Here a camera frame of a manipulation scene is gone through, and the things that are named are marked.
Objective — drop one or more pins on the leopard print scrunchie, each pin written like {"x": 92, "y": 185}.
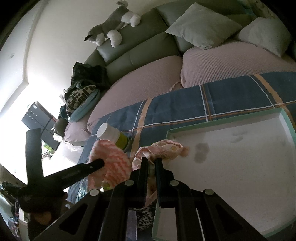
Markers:
{"x": 145, "y": 218}

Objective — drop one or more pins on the dark clothes pile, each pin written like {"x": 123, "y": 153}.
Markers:
{"x": 85, "y": 74}

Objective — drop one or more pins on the purple cloth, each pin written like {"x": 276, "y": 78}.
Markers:
{"x": 131, "y": 229}

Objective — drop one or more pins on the dark cabinet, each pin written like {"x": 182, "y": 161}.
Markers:
{"x": 38, "y": 117}

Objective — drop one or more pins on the pink fuzzy sock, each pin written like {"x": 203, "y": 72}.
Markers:
{"x": 117, "y": 165}

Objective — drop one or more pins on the pink seat cushion right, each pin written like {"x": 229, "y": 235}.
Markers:
{"x": 230, "y": 60}

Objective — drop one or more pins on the blue plaid cloth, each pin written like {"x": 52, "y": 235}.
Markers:
{"x": 148, "y": 121}

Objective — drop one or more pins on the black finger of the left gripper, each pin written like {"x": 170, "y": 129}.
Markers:
{"x": 74, "y": 172}

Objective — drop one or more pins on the white pill bottle green label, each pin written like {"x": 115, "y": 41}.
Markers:
{"x": 107, "y": 132}

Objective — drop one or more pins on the pink seat cushion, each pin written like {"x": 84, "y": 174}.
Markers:
{"x": 230, "y": 60}
{"x": 77, "y": 133}
{"x": 154, "y": 79}

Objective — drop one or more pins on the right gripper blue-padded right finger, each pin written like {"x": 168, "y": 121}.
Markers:
{"x": 171, "y": 193}

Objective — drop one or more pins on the clear plastic bag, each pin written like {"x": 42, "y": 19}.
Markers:
{"x": 82, "y": 191}

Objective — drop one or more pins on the grey white plush toy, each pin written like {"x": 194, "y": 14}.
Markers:
{"x": 109, "y": 29}

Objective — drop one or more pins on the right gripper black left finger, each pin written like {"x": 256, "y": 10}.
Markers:
{"x": 132, "y": 192}

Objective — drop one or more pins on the white grey throw pillow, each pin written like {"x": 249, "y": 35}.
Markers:
{"x": 269, "y": 34}

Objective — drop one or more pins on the grey green sofa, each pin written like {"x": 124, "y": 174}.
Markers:
{"x": 143, "y": 44}

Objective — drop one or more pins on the white tray with green rim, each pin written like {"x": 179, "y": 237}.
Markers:
{"x": 249, "y": 161}

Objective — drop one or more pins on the light green throw pillow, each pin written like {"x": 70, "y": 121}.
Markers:
{"x": 203, "y": 27}

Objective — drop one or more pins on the beige pink cloth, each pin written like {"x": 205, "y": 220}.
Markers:
{"x": 167, "y": 150}

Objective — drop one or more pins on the pink seat cushion far left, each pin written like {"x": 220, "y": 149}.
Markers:
{"x": 77, "y": 133}

